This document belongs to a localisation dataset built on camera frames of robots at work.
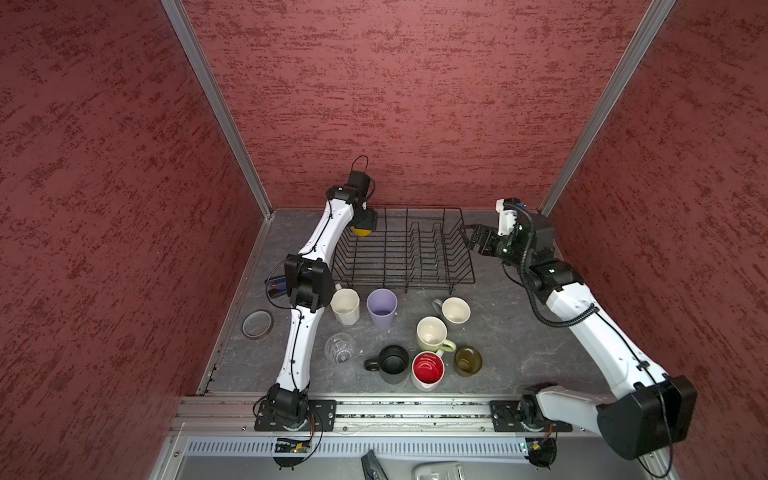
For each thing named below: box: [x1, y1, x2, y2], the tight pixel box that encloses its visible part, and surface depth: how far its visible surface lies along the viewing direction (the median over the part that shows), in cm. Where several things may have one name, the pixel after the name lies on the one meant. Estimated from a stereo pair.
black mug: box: [364, 345, 410, 385], surface depth 79 cm
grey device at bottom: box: [412, 460, 466, 480], surface depth 66 cm
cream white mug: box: [330, 283, 360, 325], surface depth 87 cm
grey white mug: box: [432, 295, 472, 325], surface depth 87 cm
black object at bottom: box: [361, 449, 388, 480], surface depth 68 cm
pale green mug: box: [415, 315, 457, 352], surface depth 83 cm
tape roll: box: [241, 309, 275, 340], surface depth 92 cm
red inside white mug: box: [410, 349, 446, 392], surface depth 78 cm
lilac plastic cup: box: [366, 288, 398, 331], surface depth 85 cm
